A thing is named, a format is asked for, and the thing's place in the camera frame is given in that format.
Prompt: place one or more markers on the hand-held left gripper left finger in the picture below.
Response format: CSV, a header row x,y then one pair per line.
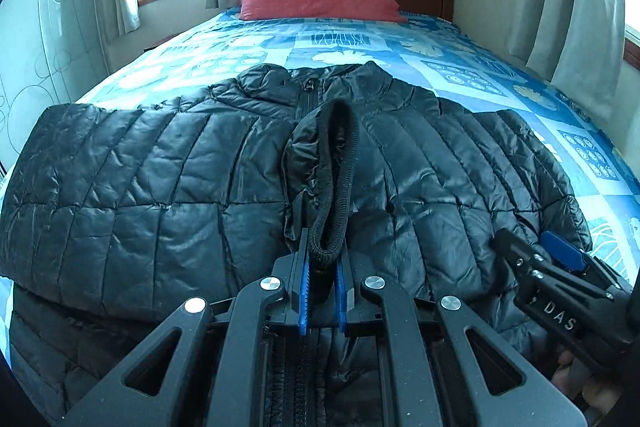
x,y
303,299

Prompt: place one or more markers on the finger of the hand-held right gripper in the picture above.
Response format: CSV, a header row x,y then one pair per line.
x,y
512,249
565,252

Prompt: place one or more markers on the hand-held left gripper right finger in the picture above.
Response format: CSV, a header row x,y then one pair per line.
x,y
341,302

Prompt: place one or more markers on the black puffer jacket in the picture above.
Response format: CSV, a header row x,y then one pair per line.
x,y
150,187

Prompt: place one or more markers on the person's right hand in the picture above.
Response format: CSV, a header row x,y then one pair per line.
x,y
597,399

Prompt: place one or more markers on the long grey curtain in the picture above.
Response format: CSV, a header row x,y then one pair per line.
x,y
575,7

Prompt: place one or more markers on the blue patterned bedspread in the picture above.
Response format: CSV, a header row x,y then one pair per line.
x,y
350,42

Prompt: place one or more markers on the wardrobe with circle-patterned door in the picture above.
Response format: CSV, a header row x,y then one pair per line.
x,y
50,32

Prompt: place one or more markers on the bright window with brown frame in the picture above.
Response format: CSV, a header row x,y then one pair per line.
x,y
631,7

